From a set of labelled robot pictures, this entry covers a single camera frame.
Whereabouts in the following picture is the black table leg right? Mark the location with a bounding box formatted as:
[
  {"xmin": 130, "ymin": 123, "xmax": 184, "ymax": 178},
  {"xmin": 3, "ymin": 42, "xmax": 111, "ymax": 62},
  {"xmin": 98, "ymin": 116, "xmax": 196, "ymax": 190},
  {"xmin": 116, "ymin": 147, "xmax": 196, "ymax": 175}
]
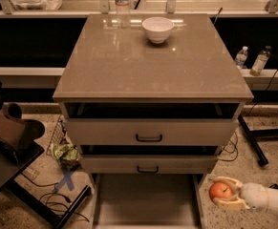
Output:
[{"xmin": 238, "ymin": 114, "xmax": 278, "ymax": 167}]

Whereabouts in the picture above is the wire mesh basket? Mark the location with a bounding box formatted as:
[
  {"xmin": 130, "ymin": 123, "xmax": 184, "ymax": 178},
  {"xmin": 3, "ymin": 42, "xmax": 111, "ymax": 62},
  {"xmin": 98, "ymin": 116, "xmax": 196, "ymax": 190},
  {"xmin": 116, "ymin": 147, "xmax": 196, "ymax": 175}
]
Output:
[{"xmin": 46, "ymin": 115, "xmax": 66, "ymax": 156}]

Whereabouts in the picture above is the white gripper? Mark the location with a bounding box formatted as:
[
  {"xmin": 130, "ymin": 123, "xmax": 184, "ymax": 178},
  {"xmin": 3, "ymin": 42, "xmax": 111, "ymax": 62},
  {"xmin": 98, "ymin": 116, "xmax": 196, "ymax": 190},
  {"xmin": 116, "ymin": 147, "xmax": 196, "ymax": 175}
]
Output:
[{"xmin": 213, "ymin": 177, "xmax": 268, "ymax": 212}]

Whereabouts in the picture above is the bottle with yellowish liquid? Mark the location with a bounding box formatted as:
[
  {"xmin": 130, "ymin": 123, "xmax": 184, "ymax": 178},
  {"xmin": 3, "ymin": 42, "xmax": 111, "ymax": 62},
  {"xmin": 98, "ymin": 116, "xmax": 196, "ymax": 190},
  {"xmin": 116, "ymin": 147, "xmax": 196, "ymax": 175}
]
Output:
[{"xmin": 249, "ymin": 46, "xmax": 272, "ymax": 76}]

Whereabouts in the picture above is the black floor cable left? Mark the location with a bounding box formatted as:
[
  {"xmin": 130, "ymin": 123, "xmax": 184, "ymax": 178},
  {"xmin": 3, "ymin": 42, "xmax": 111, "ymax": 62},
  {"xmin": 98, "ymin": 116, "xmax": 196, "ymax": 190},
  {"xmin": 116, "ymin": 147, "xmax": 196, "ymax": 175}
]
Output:
[{"xmin": 20, "ymin": 171, "xmax": 91, "ymax": 223}]

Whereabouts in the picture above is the black chair base foot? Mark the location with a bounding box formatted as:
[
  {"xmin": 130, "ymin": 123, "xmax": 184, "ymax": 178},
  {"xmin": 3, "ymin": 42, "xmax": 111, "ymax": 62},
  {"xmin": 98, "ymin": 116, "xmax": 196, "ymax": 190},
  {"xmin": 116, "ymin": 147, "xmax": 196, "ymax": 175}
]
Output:
[{"xmin": 269, "ymin": 184, "xmax": 278, "ymax": 190}]

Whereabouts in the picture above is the middle grey drawer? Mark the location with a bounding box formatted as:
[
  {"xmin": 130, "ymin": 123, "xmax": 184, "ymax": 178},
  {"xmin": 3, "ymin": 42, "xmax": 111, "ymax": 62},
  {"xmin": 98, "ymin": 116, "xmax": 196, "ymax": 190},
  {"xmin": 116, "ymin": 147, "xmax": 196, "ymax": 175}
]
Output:
[{"xmin": 79, "ymin": 155, "xmax": 217, "ymax": 174}]

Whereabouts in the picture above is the black floor cable right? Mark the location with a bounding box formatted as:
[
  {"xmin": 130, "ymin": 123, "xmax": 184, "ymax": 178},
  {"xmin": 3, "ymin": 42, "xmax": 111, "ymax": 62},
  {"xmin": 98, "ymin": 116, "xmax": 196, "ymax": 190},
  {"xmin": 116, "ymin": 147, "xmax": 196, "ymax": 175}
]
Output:
[{"xmin": 217, "ymin": 131, "xmax": 240, "ymax": 163}]

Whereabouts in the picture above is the red apple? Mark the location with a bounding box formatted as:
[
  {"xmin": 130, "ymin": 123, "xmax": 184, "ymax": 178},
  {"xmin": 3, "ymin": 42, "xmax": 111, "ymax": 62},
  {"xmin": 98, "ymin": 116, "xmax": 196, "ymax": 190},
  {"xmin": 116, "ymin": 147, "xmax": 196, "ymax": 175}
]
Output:
[{"xmin": 209, "ymin": 182, "xmax": 233, "ymax": 199}]

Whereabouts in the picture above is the grey drawer cabinet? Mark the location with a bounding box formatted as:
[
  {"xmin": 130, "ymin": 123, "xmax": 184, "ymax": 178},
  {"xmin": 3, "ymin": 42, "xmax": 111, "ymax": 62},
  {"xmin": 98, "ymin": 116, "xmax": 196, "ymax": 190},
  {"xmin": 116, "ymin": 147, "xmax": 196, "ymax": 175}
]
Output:
[{"xmin": 53, "ymin": 14, "xmax": 252, "ymax": 229}]

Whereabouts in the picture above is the top grey drawer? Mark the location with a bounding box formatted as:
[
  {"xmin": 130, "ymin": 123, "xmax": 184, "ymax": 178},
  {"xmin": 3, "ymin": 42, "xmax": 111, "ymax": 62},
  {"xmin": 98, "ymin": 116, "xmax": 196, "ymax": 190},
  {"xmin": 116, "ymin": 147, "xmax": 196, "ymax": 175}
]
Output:
[{"xmin": 65, "ymin": 118, "xmax": 238, "ymax": 146}]

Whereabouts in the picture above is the dark brown curved object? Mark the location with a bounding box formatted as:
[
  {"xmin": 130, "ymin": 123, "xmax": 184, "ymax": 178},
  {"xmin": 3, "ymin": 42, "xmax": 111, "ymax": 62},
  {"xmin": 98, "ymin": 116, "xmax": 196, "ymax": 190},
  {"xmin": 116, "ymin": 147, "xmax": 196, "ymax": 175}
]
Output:
[{"xmin": 0, "ymin": 103, "xmax": 45, "ymax": 162}]

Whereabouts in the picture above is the green snack bag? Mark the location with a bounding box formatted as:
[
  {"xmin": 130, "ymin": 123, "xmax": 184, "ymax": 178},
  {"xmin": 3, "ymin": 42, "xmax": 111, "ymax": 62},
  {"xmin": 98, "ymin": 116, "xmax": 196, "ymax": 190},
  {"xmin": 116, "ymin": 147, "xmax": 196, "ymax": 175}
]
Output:
[{"xmin": 50, "ymin": 143, "xmax": 79, "ymax": 171}]

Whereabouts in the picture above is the small water bottle white cap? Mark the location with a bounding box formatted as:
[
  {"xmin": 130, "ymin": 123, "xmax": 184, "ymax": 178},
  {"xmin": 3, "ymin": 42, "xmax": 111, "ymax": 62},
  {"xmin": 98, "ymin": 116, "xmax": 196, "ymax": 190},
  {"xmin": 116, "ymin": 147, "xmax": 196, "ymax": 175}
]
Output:
[{"xmin": 234, "ymin": 46, "xmax": 248, "ymax": 69}]

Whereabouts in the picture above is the clear water bottle on counter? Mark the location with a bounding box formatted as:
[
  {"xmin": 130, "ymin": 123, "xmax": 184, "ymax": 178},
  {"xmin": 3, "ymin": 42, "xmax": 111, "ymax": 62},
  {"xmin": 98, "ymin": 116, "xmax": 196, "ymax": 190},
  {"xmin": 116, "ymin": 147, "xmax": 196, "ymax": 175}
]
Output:
[{"xmin": 115, "ymin": 0, "xmax": 131, "ymax": 28}]

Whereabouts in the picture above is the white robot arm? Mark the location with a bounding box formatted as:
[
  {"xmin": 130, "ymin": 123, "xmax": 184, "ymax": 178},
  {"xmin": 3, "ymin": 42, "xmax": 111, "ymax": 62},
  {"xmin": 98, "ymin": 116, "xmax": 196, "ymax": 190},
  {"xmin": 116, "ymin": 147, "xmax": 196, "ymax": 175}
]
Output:
[{"xmin": 208, "ymin": 177, "xmax": 278, "ymax": 217}]

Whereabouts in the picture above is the white ceramic bowl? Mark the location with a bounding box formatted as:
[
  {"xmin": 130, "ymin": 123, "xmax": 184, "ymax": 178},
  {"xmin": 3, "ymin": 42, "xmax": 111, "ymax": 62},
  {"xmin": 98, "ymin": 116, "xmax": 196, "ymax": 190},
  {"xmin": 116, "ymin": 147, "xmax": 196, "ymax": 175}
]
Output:
[{"xmin": 141, "ymin": 17, "xmax": 174, "ymax": 44}]

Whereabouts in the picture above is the black floor cable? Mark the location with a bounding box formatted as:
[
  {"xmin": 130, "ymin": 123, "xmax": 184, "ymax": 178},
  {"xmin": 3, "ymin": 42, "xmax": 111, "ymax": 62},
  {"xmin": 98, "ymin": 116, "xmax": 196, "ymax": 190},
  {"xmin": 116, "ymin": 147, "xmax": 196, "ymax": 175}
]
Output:
[
  {"xmin": 20, "ymin": 171, "xmax": 91, "ymax": 223},
  {"xmin": 217, "ymin": 131, "xmax": 240, "ymax": 163}
]

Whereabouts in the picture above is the black side table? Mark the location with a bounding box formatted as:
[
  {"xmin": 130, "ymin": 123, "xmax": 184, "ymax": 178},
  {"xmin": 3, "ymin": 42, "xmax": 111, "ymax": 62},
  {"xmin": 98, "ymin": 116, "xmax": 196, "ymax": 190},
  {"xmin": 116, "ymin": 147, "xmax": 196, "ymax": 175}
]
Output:
[{"xmin": 0, "ymin": 142, "xmax": 91, "ymax": 229}]

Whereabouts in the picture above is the bottom grey open drawer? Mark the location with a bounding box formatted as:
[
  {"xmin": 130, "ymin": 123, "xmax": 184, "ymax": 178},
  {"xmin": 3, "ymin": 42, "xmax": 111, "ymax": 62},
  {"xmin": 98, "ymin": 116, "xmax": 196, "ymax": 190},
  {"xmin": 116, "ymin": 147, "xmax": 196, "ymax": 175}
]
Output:
[{"xmin": 93, "ymin": 174, "xmax": 206, "ymax": 229}]

